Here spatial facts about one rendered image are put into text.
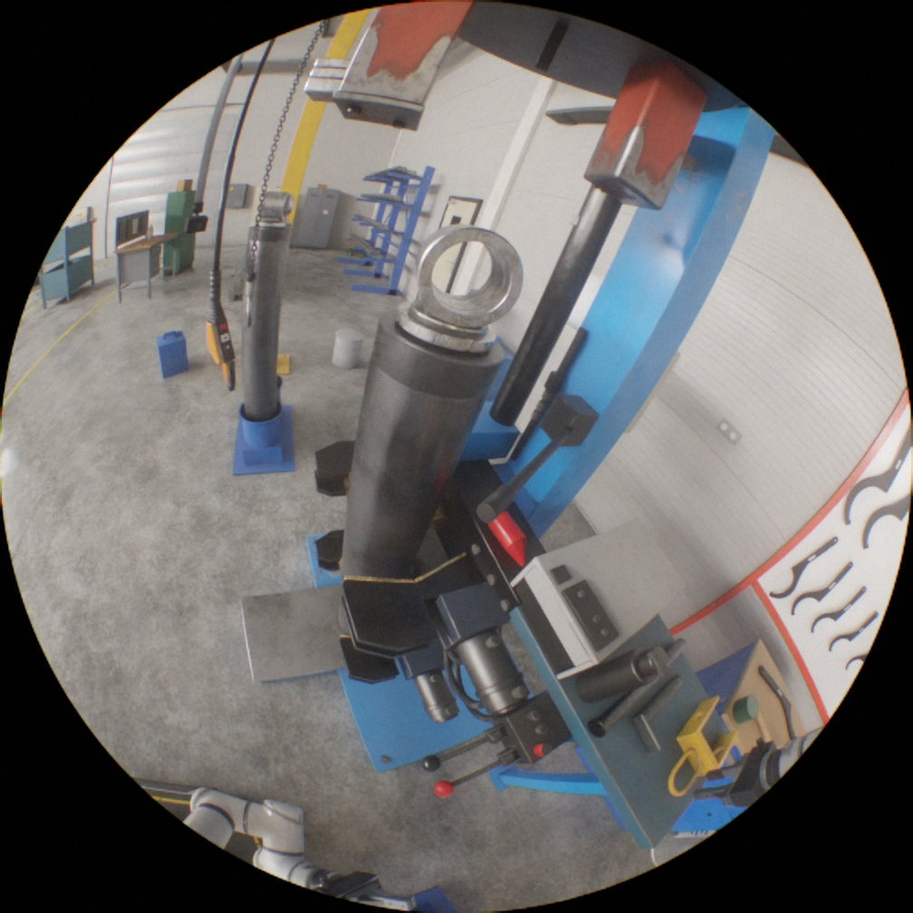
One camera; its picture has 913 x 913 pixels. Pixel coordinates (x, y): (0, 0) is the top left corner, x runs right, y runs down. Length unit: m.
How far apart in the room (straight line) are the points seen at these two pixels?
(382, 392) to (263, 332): 1.37
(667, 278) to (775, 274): 1.74
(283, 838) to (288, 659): 0.91
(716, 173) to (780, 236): 1.75
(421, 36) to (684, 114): 0.40
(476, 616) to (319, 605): 1.01
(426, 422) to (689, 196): 0.71
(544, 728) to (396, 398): 0.66
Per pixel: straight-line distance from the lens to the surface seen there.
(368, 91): 0.48
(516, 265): 0.47
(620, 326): 0.75
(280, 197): 1.71
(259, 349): 1.85
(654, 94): 0.63
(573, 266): 0.80
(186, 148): 11.85
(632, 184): 0.56
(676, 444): 2.38
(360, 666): 1.13
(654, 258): 0.76
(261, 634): 1.58
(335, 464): 0.91
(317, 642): 1.54
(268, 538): 1.96
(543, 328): 0.82
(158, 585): 2.01
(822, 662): 2.62
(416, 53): 0.50
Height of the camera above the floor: 1.64
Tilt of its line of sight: 38 degrees down
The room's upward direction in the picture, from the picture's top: 24 degrees clockwise
